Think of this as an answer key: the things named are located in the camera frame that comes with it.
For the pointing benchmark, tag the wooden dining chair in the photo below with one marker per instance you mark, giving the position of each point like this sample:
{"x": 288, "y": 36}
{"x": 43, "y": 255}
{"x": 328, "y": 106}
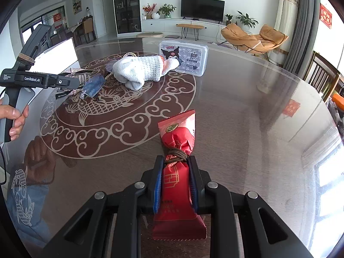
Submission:
{"x": 322, "y": 75}

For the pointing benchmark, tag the clear plastic cartoon box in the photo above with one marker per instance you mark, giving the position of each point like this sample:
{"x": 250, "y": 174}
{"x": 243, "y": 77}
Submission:
{"x": 192, "y": 57}

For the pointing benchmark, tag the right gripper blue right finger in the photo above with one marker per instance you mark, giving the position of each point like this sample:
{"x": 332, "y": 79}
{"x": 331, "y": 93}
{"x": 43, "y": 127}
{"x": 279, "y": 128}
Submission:
{"x": 241, "y": 224}

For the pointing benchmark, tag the black television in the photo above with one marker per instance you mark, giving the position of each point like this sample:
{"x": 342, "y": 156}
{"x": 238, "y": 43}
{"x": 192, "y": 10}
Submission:
{"x": 203, "y": 9}

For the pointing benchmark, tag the standing air conditioner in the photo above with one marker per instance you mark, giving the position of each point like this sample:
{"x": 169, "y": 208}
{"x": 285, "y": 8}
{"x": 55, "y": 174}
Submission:
{"x": 285, "y": 23}

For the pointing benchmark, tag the red snack packet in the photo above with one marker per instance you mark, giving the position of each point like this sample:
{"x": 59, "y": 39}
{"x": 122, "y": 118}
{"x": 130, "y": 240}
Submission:
{"x": 175, "y": 216}

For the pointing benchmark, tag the green potted plant left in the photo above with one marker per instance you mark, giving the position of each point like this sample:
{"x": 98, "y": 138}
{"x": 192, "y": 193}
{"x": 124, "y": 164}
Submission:
{"x": 166, "y": 10}

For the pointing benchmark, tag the green potted plant right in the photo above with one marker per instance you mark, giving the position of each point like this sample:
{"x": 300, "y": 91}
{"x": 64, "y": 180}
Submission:
{"x": 245, "y": 22}

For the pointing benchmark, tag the white tv cabinet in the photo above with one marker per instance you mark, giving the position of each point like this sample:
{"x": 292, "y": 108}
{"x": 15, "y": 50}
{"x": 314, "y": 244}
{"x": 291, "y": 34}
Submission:
{"x": 186, "y": 28}

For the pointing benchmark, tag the dark display cabinet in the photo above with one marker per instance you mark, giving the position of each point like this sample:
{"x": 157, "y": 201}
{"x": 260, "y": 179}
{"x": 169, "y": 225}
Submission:
{"x": 127, "y": 16}

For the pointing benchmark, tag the red flower vase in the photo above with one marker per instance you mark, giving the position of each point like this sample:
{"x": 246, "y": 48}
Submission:
{"x": 150, "y": 11}

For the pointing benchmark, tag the person's left hand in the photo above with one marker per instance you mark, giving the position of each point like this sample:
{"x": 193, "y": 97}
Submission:
{"x": 6, "y": 111}

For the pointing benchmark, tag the red wall decoration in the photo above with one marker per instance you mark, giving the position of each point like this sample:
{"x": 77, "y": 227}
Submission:
{"x": 325, "y": 16}

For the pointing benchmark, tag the white storage box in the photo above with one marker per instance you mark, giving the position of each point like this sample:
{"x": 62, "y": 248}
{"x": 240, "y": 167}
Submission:
{"x": 57, "y": 59}

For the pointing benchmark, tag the small potted plant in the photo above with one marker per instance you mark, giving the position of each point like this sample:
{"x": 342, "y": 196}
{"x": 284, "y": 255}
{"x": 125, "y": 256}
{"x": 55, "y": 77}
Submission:
{"x": 228, "y": 19}

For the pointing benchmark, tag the white knit glove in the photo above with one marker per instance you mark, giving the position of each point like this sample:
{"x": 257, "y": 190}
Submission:
{"x": 133, "y": 72}

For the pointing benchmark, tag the green potted plant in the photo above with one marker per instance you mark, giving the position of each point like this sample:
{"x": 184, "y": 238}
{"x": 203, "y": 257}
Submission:
{"x": 166, "y": 10}
{"x": 245, "y": 22}

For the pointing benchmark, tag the orange lounge chair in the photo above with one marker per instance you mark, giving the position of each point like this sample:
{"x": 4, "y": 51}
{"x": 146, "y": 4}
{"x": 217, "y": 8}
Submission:
{"x": 266, "y": 41}

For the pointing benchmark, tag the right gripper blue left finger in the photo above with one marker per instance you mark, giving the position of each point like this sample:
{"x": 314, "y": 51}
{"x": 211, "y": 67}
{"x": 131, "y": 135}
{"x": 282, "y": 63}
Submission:
{"x": 109, "y": 223}

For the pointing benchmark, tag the grey curtain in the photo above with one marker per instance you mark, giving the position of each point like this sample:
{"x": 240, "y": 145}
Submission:
{"x": 303, "y": 40}

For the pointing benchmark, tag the round floor cushion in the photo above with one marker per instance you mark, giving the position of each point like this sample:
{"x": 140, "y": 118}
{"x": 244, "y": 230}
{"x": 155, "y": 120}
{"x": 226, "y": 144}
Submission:
{"x": 150, "y": 35}

